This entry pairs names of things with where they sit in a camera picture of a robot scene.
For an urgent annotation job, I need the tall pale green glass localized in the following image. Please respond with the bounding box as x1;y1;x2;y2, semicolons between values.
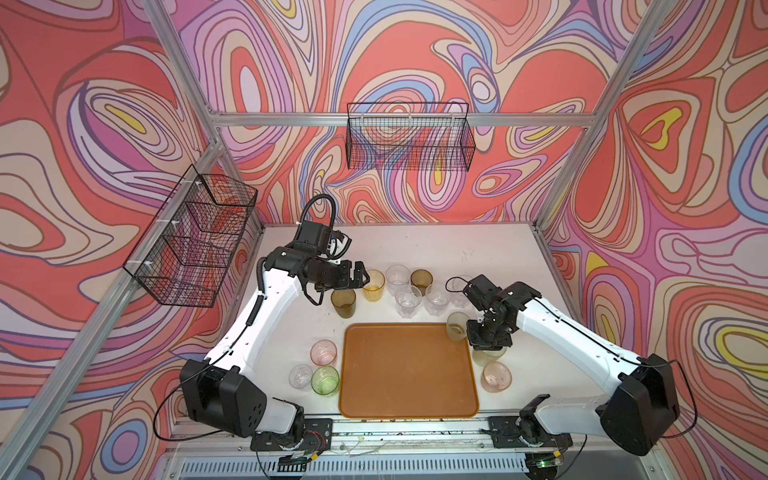
471;347;508;367

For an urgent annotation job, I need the small pale green glass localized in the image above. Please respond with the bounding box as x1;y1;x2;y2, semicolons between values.
446;311;469;342

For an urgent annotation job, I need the pink glass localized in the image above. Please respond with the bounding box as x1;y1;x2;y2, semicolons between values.
481;361;513;393
310;339;338;367

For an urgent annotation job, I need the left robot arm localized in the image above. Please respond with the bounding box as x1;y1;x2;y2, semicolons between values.
180;247;370;438

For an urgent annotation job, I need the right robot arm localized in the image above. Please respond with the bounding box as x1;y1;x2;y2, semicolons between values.
462;275;680;456

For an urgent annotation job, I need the brown plastic tray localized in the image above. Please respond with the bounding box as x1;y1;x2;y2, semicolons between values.
339;323;479;420

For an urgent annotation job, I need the dark olive glass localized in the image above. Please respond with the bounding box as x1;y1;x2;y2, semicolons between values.
331;289;356;319

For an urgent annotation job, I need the yellow glass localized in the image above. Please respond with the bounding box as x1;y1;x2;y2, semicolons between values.
363;269;386;303

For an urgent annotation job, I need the brown glass back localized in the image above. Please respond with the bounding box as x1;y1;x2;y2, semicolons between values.
410;269;434;296

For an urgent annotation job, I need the small clear glass left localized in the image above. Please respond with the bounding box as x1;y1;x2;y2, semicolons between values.
288;364;314;390

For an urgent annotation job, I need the bright green glass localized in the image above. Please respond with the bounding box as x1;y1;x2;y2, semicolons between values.
311;365;340;396

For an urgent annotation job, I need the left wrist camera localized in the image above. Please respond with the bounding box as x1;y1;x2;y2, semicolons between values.
292;220;352;260

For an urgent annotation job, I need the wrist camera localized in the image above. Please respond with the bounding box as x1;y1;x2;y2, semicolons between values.
292;220;352;260
462;275;501;311

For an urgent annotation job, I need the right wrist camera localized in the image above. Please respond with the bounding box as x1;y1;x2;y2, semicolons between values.
462;275;501;311

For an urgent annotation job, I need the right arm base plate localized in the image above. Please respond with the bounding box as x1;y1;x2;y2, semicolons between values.
483;416;573;450

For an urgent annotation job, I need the left black wire basket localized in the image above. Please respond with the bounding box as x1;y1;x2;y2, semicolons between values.
123;166;258;308

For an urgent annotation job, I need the black wire basket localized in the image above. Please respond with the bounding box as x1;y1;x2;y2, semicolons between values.
123;166;258;308
345;100;476;172

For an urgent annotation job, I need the back black wire basket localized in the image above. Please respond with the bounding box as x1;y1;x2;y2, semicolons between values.
345;100;476;172

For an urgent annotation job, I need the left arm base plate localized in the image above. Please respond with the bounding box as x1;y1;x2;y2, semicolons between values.
250;417;333;454

